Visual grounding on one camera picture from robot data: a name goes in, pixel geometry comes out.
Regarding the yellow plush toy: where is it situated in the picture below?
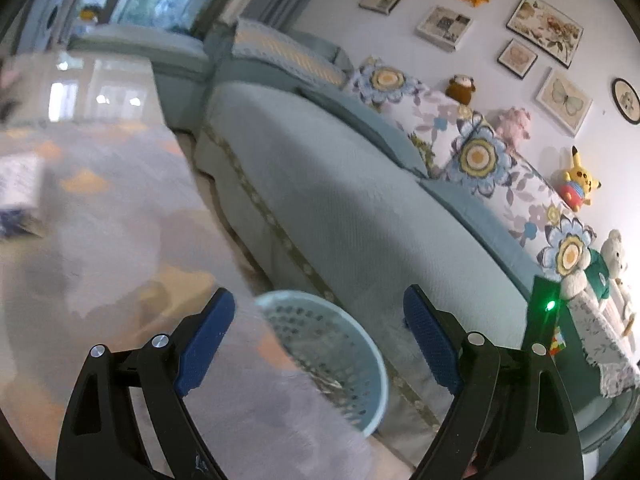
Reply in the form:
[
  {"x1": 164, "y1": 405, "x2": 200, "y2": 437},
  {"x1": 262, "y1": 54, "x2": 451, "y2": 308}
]
[{"x1": 559, "y1": 146, "x2": 602, "y2": 212}]

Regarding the teal sofa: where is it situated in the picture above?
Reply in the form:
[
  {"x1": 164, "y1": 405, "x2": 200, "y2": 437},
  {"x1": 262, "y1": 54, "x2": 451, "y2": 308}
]
[{"x1": 67, "y1": 20, "x2": 640, "y2": 466}]

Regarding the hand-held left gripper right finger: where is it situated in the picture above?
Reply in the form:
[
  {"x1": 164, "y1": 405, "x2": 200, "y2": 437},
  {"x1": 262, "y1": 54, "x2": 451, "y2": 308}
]
[{"x1": 402, "y1": 284, "x2": 583, "y2": 480}]

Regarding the white glass coffee table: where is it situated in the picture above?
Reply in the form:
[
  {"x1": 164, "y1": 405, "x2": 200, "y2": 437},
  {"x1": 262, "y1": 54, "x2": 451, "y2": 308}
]
[{"x1": 0, "y1": 50, "x2": 168, "y2": 131}]

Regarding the white washing machine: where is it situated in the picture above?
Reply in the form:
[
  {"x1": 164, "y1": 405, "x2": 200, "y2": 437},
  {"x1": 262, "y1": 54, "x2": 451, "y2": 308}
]
[{"x1": 30, "y1": 0, "x2": 68, "y2": 53}]

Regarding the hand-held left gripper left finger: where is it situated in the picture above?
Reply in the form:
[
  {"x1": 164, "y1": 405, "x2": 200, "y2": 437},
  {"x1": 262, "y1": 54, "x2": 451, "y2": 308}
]
[{"x1": 56, "y1": 287, "x2": 236, "y2": 480}]

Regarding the small butterfly framed picture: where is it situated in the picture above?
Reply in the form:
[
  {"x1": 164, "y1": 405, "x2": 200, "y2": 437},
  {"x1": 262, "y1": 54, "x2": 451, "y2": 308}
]
[{"x1": 497, "y1": 38, "x2": 538, "y2": 80}]

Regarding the pink plush toy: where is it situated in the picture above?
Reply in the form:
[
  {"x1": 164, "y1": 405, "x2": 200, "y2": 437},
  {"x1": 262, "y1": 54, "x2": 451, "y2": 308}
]
[{"x1": 495, "y1": 106, "x2": 532, "y2": 153}]

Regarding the grey patterned tablecloth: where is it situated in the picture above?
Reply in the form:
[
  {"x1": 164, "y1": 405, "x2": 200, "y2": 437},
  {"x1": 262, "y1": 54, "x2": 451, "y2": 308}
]
[{"x1": 0, "y1": 120, "x2": 416, "y2": 480}]

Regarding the round black framed picture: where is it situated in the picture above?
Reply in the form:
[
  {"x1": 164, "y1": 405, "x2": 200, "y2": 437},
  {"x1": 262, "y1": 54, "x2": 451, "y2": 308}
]
[{"x1": 612, "y1": 77, "x2": 640, "y2": 125}]

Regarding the floral cushion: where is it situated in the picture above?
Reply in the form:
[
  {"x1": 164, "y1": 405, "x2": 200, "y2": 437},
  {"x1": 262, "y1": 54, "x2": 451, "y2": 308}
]
[
  {"x1": 350, "y1": 57, "x2": 476, "y2": 176},
  {"x1": 440, "y1": 110, "x2": 566, "y2": 251},
  {"x1": 535, "y1": 200, "x2": 598, "y2": 283}
]

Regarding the white collage canvas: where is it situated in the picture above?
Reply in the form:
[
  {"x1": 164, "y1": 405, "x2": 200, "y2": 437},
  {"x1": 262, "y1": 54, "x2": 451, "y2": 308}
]
[{"x1": 416, "y1": 5, "x2": 473, "y2": 52}]

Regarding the teal pillow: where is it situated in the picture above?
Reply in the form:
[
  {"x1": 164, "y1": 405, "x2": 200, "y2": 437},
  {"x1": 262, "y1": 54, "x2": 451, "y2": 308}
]
[{"x1": 300, "y1": 87, "x2": 431, "y2": 178}]

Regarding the brown monkey plush toy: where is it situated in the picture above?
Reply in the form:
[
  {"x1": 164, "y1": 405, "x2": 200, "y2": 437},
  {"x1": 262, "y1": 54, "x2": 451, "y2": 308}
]
[{"x1": 445, "y1": 74, "x2": 476, "y2": 106}]

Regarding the light blue plastic basket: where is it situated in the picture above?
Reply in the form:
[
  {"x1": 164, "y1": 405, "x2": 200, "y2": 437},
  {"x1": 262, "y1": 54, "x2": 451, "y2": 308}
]
[{"x1": 254, "y1": 290, "x2": 390, "y2": 436}]

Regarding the striped armrest cover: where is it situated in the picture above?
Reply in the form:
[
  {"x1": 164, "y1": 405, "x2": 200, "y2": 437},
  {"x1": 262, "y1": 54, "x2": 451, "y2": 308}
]
[{"x1": 232, "y1": 20, "x2": 351, "y2": 88}]

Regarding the white butterfly framed picture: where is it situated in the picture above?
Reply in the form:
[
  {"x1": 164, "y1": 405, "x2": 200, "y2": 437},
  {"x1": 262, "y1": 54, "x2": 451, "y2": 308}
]
[{"x1": 535, "y1": 67, "x2": 593, "y2": 137}]

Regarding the white teddy bear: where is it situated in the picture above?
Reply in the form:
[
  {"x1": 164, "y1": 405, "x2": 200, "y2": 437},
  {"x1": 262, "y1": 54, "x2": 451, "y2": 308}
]
[{"x1": 560, "y1": 230, "x2": 640, "y2": 321}]

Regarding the white lace cover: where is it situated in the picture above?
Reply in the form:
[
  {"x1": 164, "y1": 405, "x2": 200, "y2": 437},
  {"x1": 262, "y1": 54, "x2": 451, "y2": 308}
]
[{"x1": 565, "y1": 290, "x2": 640, "y2": 398}]

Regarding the large floral framed picture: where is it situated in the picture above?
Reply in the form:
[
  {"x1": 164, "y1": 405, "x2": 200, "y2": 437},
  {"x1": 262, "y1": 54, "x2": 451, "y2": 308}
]
[{"x1": 506, "y1": 0, "x2": 585, "y2": 69}]

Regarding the white printed carton box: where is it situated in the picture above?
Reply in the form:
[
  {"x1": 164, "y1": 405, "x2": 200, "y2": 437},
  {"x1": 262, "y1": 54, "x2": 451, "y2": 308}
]
[{"x1": 0, "y1": 155, "x2": 47, "y2": 238}]

